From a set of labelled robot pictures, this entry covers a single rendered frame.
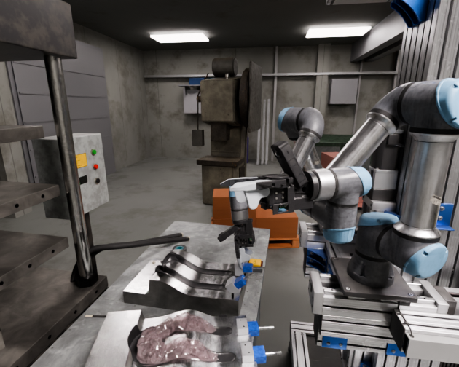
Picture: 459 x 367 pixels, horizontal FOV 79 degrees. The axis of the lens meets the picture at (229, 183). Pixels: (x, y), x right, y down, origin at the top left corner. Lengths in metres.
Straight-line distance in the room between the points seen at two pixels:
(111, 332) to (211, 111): 3.77
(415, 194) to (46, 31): 1.31
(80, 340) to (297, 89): 8.10
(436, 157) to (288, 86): 7.88
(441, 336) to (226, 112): 3.80
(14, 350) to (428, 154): 1.46
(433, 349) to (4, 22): 1.62
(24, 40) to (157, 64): 8.26
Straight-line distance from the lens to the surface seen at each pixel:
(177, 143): 9.22
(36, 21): 1.29
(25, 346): 1.38
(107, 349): 1.05
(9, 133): 1.31
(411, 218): 0.93
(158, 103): 9.35
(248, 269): 1.29
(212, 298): 1.20
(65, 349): 1.27
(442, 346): 1.14
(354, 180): 0.72
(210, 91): 4.47
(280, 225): 3.33
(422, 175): 0.90
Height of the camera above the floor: 1.62
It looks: 16 degrees down
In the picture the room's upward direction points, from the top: straight up
